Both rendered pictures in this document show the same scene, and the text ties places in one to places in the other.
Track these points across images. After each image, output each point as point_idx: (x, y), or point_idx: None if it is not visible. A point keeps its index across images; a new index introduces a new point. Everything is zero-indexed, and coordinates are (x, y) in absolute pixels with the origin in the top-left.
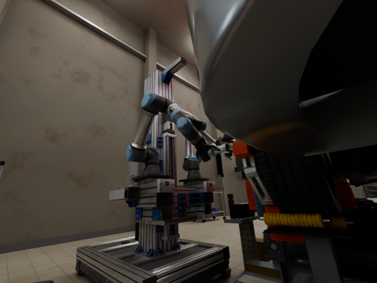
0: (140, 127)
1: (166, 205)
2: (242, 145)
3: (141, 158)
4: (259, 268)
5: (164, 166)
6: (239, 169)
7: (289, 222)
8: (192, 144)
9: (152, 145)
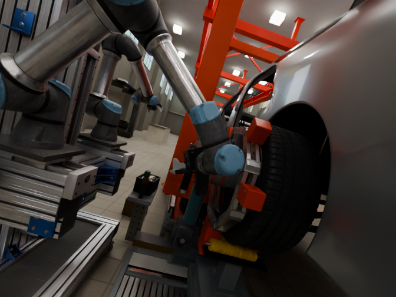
0: (59, 37)
1: (72, 210)
2: (258, 200)
3: (25, 108)
4: (149, 244)
5: None
6: None
7: (232, 254)
8: (198, 170)
9: None
